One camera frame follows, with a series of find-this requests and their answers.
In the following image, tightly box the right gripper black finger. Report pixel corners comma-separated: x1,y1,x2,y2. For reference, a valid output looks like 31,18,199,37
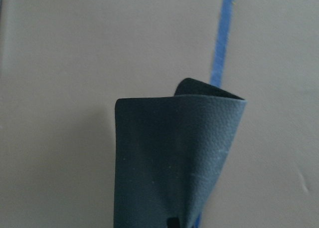
166,217,180,228

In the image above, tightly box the black mouse pad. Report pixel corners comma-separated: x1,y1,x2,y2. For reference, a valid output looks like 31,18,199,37
113,78,246,228

